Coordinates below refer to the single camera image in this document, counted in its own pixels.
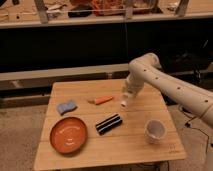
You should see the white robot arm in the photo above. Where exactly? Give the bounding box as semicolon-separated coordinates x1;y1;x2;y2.
121;53;213;129

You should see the orange toy carrot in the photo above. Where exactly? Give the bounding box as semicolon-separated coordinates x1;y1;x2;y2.
87;96;114;105

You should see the black white striped block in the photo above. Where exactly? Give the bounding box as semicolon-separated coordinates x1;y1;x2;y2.
95;114;123;135

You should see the white paper cup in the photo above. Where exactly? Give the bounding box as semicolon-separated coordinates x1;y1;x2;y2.
144;120;167;144

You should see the wooden table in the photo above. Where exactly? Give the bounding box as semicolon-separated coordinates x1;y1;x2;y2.
34;79;186;171

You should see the blue sponge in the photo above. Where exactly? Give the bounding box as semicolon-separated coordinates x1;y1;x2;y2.
57;101;77;116

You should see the orange plate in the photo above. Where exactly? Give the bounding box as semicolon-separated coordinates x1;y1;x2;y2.
50;117;87;154

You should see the black power adapter with cable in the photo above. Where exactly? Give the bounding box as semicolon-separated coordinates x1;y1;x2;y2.
178;103;211;154

